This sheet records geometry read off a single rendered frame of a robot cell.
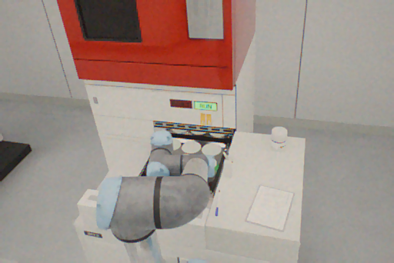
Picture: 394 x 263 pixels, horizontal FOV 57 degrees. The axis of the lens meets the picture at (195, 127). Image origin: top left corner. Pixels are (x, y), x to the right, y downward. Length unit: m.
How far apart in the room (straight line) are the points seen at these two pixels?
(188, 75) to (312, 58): 1.74
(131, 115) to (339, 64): 1.92
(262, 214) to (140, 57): 0.89
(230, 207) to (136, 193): 0.75
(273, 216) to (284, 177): 0.23
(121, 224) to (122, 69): 1.13
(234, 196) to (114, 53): 0.87
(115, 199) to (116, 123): 1.34
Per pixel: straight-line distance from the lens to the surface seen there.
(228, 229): 1.42
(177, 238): 1.54
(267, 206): 1.49
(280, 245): 1.43
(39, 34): 4.11
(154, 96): 1.90
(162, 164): 1.17
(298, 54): 3.26
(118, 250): 1.76
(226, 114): 1.83
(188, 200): 0.79
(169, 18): 1.63
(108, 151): 2.27
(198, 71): 1.69
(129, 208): 0.79
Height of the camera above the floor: 2.06
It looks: 35 degrees down
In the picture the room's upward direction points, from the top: 5 degrees counter-clockwise
